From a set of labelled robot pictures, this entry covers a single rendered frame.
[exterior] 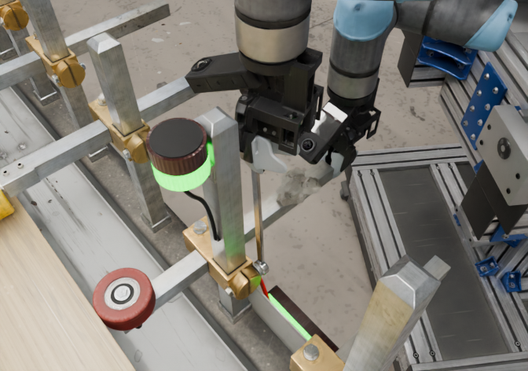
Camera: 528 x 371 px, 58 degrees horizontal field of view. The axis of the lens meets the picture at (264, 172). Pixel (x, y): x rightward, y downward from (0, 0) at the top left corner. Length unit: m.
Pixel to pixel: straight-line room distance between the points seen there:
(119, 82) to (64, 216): 0.52
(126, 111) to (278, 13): 0.37
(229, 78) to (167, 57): 2.04
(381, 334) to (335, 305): 1.22
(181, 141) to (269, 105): 0.12
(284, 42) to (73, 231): 0.78
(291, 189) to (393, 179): 0.96
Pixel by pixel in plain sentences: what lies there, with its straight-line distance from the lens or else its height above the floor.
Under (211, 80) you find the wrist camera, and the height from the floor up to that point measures 1.15.
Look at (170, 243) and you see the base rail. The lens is 0.97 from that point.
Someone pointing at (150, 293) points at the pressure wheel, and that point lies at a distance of 0.69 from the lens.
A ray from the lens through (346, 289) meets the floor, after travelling 1.70.
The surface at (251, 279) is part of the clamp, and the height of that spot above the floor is 0.87.
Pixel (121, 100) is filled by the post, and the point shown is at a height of 1.04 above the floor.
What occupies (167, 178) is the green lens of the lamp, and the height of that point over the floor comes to 1.14.
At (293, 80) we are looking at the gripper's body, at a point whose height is 1.19.
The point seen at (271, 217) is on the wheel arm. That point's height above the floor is 0.85.
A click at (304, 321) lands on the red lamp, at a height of 0.70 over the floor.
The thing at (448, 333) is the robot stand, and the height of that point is 0.21.
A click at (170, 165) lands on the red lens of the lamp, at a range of 0.47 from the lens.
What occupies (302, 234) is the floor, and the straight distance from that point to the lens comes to 1.80.
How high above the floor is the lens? 1.51
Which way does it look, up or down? 50 degrees down
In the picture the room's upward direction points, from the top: straight up
